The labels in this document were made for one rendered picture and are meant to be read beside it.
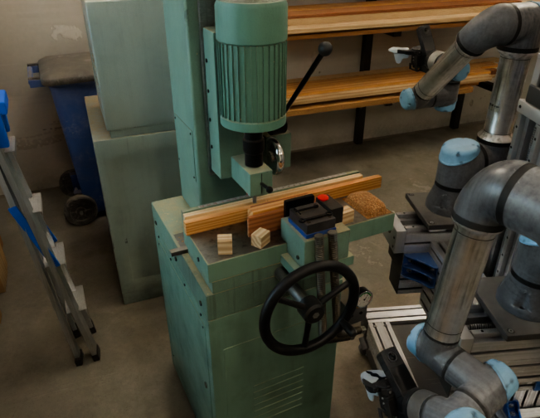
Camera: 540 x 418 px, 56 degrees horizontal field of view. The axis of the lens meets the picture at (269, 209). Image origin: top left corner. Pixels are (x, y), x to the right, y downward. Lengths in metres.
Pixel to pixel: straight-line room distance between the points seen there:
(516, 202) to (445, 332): 0.33
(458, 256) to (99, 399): 1.64
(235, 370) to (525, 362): 0.80
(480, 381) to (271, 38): 0.85
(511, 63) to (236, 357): 1.19
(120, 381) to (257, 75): 1.49
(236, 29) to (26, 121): 2.64
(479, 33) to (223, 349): 1.16
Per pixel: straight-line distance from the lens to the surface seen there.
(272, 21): 1.23
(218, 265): 1.32
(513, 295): 1.39
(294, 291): 1.34
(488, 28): 1.61
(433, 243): 1.78
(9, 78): 3.63
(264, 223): 1.40
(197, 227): 1.43
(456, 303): 1.06
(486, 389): 1.09
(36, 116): 3.70
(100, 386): 2.31
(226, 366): 1.57
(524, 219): 0.91
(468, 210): 0.96
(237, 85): 1.25
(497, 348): 1.44
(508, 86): 1.72
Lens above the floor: 1.67
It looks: 30 degrees down
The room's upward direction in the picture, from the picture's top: straight up
